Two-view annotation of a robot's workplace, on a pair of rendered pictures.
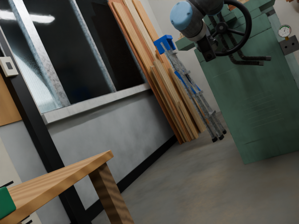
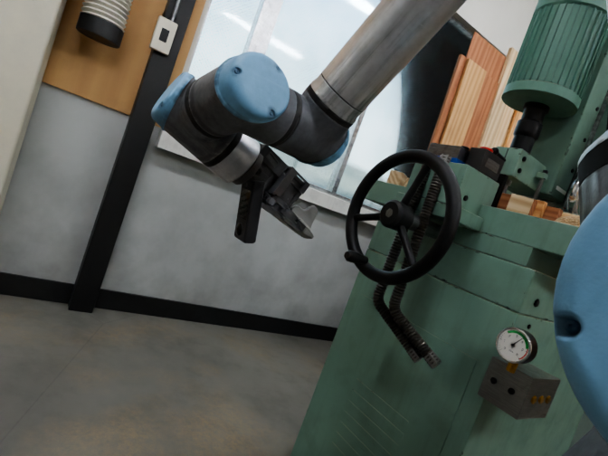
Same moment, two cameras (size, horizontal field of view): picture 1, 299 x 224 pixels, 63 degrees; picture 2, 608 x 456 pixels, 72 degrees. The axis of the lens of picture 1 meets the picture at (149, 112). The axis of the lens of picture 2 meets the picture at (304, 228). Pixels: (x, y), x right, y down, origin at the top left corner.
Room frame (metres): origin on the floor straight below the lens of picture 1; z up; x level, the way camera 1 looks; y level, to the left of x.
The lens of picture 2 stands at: (0.43, -0.76, 0.77)
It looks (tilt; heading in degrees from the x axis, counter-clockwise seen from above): 4 degrees down; 26
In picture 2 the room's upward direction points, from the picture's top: 20 degrees clockwise
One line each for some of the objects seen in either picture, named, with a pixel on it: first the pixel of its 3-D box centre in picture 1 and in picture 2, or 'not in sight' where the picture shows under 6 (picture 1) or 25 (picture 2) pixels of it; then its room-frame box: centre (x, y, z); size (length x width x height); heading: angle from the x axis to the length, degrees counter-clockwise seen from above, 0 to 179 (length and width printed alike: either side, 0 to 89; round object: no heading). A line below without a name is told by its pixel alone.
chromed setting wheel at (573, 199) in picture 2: not in sight; (583, 195); (1.65, -0.85, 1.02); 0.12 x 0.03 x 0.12; 153
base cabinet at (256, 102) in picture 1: (257, 94); (442, 409); (1.70, -0.74, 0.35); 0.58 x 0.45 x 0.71; 153
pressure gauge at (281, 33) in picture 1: (284, 33); (515, 350); (1.29, -0.82, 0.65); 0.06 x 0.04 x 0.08; 63
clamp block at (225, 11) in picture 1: (216, 14); (451, 188); (1.43, -0.59, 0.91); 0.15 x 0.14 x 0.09; 63
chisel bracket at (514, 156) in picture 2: not in sight; (517, 172); (1.61, -0.69, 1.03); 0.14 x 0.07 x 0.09; 153
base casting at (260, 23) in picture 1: (234, 41); (496, 277); (1.70, -0.74, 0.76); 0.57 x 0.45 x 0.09; 153
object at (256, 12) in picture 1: (227, 30); (470, 241); (1.54, -0.66, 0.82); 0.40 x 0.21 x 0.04; 63
